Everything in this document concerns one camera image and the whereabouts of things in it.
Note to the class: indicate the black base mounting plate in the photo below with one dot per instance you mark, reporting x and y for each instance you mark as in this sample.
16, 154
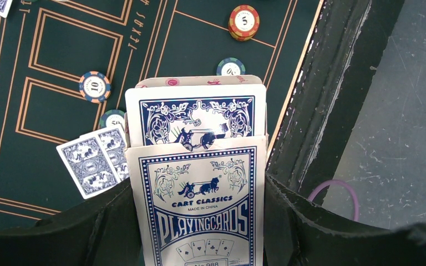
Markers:
340, 57

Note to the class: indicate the card protruding from box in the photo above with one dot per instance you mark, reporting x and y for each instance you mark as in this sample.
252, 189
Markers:
194, 116

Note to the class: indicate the orange red chip stack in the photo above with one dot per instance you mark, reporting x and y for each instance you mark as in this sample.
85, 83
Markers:
244, 22

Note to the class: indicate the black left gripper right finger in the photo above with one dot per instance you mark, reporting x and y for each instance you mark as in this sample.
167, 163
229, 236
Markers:
299, 232

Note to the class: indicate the green blue chip stack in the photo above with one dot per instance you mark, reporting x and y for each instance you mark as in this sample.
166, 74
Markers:
230, 66

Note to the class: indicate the blue white card deck box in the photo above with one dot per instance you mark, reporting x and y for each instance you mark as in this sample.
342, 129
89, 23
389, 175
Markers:
200, 207

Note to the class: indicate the pink blue chips small pile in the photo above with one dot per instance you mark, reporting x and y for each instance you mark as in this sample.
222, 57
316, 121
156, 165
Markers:
94, 87

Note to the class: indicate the dark green poker mat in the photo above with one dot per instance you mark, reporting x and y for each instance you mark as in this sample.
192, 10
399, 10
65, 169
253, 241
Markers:
46, 46

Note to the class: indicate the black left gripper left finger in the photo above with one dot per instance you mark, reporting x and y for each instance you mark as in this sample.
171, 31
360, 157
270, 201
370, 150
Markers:
102, 230

